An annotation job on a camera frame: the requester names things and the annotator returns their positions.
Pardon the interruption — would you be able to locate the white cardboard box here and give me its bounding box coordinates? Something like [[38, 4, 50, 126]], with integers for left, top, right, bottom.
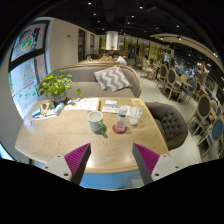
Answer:
[[64, 97, 100, 112]]

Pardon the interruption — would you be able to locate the grey curved sofa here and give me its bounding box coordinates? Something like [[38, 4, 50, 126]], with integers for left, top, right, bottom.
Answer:
[[38, 63, 143, 101]]

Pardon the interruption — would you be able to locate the group of ceiling lights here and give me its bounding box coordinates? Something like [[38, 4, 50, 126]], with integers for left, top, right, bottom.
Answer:
[[86, 1, 218, 58]]

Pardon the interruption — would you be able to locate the white printed booklet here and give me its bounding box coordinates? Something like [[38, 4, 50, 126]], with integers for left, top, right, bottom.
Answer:
[[101, 106, 117, 114]]

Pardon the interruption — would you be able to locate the yellow square card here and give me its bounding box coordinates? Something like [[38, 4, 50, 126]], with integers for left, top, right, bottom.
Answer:
[[130, 98, 145, 107]]

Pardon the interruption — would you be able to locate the green potted plant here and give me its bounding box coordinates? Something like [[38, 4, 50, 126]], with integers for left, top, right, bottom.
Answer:
[[38, 69, 83, 104]]

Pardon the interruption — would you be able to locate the group of dining chairs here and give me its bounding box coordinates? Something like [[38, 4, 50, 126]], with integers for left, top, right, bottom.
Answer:
[[154, 63, 224, 158]]

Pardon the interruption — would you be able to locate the white and green mug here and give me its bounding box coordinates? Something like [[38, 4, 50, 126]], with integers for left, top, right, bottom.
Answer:
[[87, 110, 106, 134]]

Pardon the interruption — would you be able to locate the grey tufted armchair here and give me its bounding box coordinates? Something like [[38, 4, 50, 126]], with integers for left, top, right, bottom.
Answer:
[[144, 102, 189, 151]]

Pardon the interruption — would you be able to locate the blue-white tissue pack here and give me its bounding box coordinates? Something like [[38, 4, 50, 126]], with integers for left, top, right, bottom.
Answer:
[[53, 102, 65, 117]]

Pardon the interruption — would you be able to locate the person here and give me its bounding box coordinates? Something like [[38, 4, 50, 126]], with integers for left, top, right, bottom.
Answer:
[[112, 52, 128, 66], [143, 58, 156, 78], [99, 50, 114, 62]]

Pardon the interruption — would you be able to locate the clear white-capped water bottle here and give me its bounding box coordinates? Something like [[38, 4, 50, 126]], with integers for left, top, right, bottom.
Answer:
[[114, 105, 129, 133]]

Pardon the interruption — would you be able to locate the grey zigzag pillow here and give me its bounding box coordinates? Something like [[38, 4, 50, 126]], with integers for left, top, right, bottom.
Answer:
[[93, 65, 133, 93]]

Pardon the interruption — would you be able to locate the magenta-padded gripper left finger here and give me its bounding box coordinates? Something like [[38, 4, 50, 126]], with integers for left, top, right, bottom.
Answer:
[[42, 143, 92, 185]]

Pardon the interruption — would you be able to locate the small white tissue pack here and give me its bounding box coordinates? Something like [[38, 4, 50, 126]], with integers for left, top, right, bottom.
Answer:
[[104, 99, 118, 108]]

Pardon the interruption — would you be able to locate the white round column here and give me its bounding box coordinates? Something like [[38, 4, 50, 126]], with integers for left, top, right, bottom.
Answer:
[[105, 30, 119, 52]]

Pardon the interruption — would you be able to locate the flat round red coaster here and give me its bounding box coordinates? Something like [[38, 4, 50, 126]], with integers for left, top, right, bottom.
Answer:
[[112, 123, 128, 135]]

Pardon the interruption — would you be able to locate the clear plastic cup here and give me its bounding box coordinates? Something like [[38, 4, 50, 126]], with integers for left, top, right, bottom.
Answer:
[[128, 105, 144, 126]]

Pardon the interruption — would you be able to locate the framed wall picture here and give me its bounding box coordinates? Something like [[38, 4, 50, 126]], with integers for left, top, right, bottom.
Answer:
[[9, 20, 50, 63]]

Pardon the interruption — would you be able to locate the white drinking straw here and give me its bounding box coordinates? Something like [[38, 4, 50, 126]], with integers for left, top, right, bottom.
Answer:
[[134, 98, 141, 123]]

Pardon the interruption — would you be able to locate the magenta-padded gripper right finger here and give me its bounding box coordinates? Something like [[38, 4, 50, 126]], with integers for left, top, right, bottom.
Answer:
[[132, 143, 184, 185]]

